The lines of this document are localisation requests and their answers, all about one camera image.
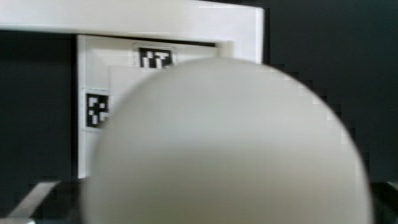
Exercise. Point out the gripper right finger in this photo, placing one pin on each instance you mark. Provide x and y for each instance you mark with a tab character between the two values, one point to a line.
384	195

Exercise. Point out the white lamp base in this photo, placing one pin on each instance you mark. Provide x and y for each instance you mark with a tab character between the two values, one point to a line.
118	60

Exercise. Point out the white lamp bulb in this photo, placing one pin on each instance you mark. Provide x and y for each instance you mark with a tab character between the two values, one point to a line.
224	153

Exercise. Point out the white U-shaped frame wall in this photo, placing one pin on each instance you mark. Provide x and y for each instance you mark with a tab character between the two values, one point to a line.
174	19

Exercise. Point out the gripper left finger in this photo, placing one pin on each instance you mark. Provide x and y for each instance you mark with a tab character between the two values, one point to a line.
50	205

